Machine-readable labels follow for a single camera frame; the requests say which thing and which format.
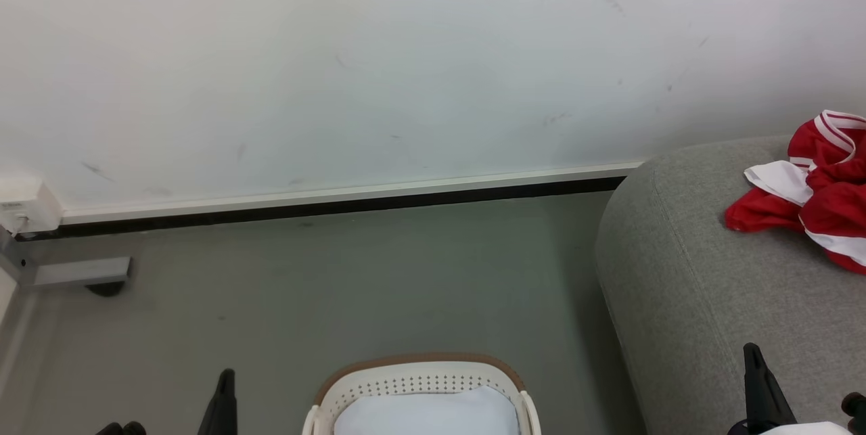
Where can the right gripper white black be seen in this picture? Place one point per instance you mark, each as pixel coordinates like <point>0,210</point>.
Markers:
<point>812,429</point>

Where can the white laundry basket brown rim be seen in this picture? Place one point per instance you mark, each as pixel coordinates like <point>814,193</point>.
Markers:
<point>419,373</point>

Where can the white cloth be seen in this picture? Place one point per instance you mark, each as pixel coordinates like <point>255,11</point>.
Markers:
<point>426,415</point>

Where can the white wall socket box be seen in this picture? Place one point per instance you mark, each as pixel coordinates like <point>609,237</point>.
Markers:
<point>27,208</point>

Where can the grey fabric sofa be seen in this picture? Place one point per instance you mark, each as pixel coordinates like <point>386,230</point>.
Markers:
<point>676,286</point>

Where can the red white striped garment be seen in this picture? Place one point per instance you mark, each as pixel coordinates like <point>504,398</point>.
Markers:
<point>839,208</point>

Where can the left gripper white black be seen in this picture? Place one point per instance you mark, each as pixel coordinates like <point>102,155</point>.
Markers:
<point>122,429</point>

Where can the white black wall skirting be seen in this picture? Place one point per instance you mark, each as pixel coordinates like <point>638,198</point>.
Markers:
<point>338,199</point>

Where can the grey metal floor bracket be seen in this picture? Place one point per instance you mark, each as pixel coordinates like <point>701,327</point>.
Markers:
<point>81,271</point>

